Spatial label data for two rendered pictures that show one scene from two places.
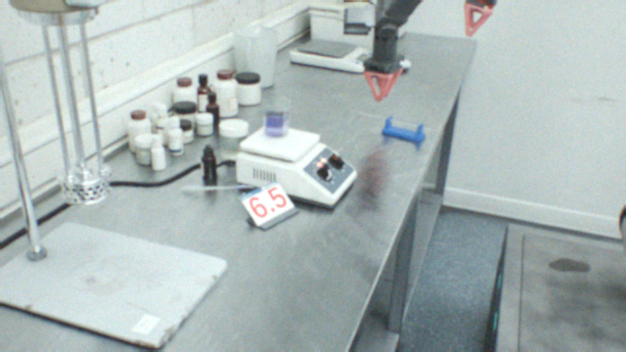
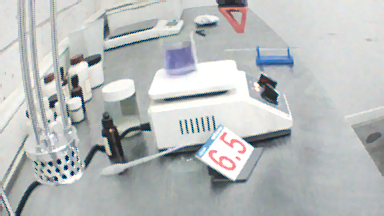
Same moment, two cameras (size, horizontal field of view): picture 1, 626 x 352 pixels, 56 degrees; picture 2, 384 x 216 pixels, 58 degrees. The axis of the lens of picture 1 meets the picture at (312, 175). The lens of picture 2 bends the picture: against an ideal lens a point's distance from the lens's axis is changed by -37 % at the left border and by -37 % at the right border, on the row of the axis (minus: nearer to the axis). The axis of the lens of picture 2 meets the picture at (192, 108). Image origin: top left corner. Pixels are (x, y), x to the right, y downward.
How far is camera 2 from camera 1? 0.49 m
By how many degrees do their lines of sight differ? 17
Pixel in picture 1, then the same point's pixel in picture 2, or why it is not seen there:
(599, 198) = (349, 103)
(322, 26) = (118, 19)
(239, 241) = (227, 201)
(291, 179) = (240, 115)
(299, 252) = (303, 177)
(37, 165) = not seen: outside the picture
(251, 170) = (176, 124)
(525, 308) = not seen: hidden behind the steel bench
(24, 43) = not seen: outside the picture
